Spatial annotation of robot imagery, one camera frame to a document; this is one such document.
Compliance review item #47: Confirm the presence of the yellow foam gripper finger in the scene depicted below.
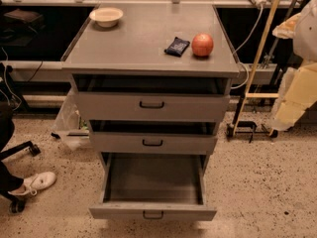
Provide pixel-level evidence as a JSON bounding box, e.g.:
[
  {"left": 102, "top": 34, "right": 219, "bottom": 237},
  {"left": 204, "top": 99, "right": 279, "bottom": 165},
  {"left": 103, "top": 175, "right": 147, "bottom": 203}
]
[{"left": 271, "top": 13, "right": 317, "bottom": 131}]

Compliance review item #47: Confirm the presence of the grey bottom drawer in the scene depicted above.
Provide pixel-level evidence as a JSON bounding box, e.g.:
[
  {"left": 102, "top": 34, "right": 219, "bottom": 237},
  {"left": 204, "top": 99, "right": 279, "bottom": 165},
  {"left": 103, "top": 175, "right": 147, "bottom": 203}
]
[{"left": 90, "top": 153, "right": 216, "bottom": 221}]

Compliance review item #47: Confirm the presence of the grey drawer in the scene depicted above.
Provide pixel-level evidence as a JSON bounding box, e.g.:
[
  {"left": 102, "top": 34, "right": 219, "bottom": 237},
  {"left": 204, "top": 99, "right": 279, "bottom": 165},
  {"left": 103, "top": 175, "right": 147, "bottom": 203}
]
[
  {"left": 90, "top": 153, "right": 216, "bottom": 221},
  {"left": 73, "top": 74, "right": 229, "bottom": 121},
  {"left": 90, "top": 120, "right": 217, "bottom": 155}
]

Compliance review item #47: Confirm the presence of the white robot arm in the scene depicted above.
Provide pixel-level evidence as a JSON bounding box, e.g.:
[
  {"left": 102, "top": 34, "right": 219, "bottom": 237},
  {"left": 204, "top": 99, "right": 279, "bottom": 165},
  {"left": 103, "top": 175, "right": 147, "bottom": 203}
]
[{"left": 270, "top": 0, "right": 317, "bottom": 131}]

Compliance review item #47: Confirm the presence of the grey drawer cabinet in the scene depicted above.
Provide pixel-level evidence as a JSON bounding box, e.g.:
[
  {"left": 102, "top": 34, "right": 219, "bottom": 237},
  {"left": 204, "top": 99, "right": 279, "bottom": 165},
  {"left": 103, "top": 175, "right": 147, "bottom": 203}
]
[{"left": 62, "top": 3, "right": 239, "bottom": 163}]

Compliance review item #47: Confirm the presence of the grey middle drawer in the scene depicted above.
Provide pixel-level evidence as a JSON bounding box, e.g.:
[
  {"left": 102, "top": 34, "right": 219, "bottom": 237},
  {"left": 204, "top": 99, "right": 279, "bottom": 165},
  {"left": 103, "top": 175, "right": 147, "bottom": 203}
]
[{"left": 90, "top": 120, "right": 217, "bottom": 155}]

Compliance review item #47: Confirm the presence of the grey top drawer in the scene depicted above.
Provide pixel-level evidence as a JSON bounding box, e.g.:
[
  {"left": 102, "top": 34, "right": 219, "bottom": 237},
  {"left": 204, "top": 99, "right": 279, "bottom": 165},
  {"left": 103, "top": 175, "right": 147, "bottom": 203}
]
[{"left": 73, "top": 74, "right": 229, "bottom": 121}]

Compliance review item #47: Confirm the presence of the red apple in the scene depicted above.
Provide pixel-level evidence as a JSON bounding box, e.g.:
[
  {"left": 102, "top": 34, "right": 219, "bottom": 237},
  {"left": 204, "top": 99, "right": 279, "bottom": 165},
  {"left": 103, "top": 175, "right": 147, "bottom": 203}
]
[{"left": 191, "top": 34, "right": 214, "bottom": 57}]

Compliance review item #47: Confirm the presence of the dark blue snack packet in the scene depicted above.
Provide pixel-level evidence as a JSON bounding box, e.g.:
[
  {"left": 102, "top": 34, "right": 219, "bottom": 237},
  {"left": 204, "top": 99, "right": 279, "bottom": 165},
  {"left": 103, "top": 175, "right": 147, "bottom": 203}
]
[{"left": 164, "top": 37, "right": 190, "bottom": 58}]

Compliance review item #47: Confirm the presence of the white bowl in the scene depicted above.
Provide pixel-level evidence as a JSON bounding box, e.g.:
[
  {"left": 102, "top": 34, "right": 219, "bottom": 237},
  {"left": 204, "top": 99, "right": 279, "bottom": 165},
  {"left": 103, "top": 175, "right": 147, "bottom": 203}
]
[{"left": 89, "top": 7, "right": 124, "bottom": 28}]

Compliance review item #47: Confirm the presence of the clear plastic bag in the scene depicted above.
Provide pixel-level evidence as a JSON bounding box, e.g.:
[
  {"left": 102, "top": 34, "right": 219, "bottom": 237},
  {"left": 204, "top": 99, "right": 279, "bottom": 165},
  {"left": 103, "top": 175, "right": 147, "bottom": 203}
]
[{"left": 52, "top": 89, "right": 91, "bottom": 151}]

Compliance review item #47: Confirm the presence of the white sneaker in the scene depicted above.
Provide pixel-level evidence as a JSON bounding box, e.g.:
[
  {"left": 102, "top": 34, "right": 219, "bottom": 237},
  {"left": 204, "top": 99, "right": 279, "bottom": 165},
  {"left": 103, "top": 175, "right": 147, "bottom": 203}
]
[{"left": 10, "top": 172, "right": 56, "bottom": 196}]

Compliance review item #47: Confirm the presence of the black box on shelf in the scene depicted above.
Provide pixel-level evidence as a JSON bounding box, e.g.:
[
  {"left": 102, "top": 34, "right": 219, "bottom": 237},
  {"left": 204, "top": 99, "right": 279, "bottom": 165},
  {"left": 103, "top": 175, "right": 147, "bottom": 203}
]
[{"left": 4, "top": 9, "right": 45, "bottom": 30}]

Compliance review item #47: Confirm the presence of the black trouser leg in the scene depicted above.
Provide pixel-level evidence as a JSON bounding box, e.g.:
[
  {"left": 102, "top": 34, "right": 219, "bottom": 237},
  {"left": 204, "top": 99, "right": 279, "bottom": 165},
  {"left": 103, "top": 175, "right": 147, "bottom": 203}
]
[{"left": 0, "top": 102, "right": 25, "bottom": 195}]

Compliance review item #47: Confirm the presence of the black office chair base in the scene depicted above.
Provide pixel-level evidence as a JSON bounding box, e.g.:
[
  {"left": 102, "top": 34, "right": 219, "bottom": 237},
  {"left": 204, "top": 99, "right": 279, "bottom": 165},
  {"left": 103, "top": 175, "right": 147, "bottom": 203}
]
[{"left": 0, "top": 140, "right": 42, "bottom": 214}]

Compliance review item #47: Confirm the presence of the white power cable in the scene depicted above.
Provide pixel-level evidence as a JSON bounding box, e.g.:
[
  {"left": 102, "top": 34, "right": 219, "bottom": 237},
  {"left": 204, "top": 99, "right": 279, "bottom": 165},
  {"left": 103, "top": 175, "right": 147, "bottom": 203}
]
[{"left": 229, "top": 3, "right": 265, "bottom": 90}]

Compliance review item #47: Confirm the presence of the yellow wooden frame stand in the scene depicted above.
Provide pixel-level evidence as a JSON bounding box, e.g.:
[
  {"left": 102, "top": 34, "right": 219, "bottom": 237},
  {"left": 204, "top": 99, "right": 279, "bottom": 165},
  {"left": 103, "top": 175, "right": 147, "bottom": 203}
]
[{"left": 226, "top": 0, "right": 280, "bottom": 141}]

